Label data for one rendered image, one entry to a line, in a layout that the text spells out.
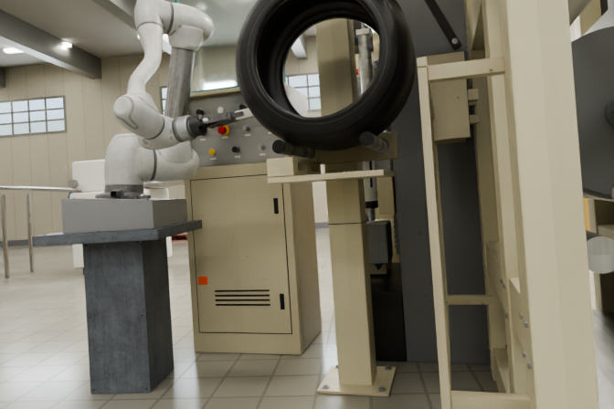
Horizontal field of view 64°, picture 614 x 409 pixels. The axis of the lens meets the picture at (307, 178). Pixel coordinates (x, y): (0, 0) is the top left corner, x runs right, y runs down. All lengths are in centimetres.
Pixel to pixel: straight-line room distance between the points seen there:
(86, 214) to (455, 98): 143
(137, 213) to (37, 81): 969
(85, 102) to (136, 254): 896
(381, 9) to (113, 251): 136
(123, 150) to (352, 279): 106
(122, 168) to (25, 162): 941
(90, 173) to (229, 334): 367
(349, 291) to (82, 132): 936
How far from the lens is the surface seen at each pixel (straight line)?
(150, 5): 216
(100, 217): 205
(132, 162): 216
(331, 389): 199
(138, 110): 169
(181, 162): 222
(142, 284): 209
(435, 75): 101
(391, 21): 155
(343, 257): 190
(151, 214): 195
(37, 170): 1136
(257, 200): 233
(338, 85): 191
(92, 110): 1083
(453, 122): 178
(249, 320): 243
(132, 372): 220
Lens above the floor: 76
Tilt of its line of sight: 1 degrees up
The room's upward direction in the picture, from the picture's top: 4 degrees counter-clockwise
